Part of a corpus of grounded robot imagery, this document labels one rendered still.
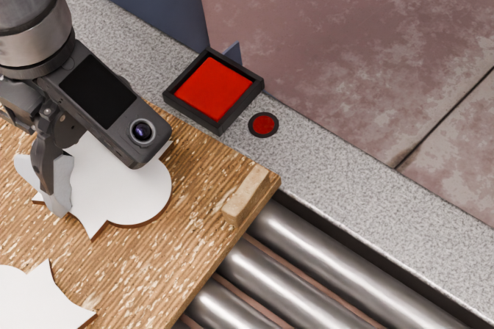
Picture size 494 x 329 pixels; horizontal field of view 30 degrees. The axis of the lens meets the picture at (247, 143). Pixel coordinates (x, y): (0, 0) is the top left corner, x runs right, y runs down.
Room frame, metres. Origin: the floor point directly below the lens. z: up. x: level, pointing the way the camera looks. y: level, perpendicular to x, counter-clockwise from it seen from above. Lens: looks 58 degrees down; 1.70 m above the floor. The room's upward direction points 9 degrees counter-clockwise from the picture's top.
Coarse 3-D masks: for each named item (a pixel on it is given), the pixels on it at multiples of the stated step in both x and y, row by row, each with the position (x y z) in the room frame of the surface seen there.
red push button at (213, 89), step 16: (208, 64) 0.59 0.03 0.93; (192, 80) 0.58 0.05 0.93; (208, 80) 0.57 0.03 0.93; (224, 80) 0.57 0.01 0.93; (240, 80) 0.57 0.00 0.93; (176, 96) 0.56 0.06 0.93; (192, 96) 0.56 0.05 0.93; (208, 96) 0.55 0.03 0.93; (224, 96) 0.55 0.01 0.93; (240, 96) 0.55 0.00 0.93; (208, 112) 0.53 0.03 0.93; (224, 112) 0.53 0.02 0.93
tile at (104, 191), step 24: (96, 144) 0.50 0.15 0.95; (168, 144) 0.49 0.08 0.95; (96, 168) 0.47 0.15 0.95; (120, 168) 0.47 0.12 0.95; (144, 168) 0.47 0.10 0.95; (72, 192) 0.45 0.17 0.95; (96, 192) 0.45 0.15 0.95; (120, 192) 0.44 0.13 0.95; (144, 192) 0.44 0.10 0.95; (168, 192) 0.44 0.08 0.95; (72, 216) 0.43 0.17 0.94; (96, 216) 0.42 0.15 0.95; (120, 216) 0.42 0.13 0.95; (144, 216) 0.42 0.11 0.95
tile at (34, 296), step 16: (0, 272) 0.38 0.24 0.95; (16, 272) 0.38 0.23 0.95; (32, 272) 0.38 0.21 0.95; (48, 272) 0.37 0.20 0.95; (0, 288) 0.37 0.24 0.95; (16, 288) 0.36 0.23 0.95; (32, 288) 0.36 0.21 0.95; (48, 288) 0.36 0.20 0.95; (0, 304) 0.35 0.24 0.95; (16, 304) 0.35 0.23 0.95; (32, 304) 0.35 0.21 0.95; (48, 304) 0.34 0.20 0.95; (64, 304) 0.34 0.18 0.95; (0, 320) 0.34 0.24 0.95; (16, 320) 0.33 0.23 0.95; (32, 320) 0.33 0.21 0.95; (48, 320) 0.33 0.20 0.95; (64, 320) 0.33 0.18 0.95; (80, 320) 0.32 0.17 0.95
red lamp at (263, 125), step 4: (260, 116) 0.53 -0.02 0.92; (264, 116) 0.53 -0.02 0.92; (256, 120) 0.52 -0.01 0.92; (260, 120) 0.52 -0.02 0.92; (264, 120) 0.52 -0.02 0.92; (268, 120) 0.52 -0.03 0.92; (272, 120) 0.52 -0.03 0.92; (256, 124) 0.52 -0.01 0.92; (260, 124) 0.52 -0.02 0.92; (264, 124) 0.52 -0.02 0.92; (268, 124) 0.52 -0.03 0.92; (272, 124) 0.51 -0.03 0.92; (256, 128) 0.51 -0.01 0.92; (260, 128) 0.51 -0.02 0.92; (264, 128) 0.51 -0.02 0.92; (268, 128) 0.51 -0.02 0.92; (272, 128) 0.51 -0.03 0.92; (260, 132) 0.51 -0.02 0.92; (264, 132) 0.51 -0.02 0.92; (268, 132) 0.51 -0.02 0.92
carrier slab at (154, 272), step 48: (0, 144) 0.53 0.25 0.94; (192, 144) 0.49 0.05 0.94; (0, 192) 0.47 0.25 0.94; (192, 192) 0.44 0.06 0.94; (0, 240) 0.42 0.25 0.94; (48, 240) 0.41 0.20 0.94; (96, 240) 0.40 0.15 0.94; (144, 240) 0.40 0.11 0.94; (192, 240) 0.39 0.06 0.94; (96, 288) 0.36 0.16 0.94; (144, 288) 0.35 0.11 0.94; (192, 288) 0.34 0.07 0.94
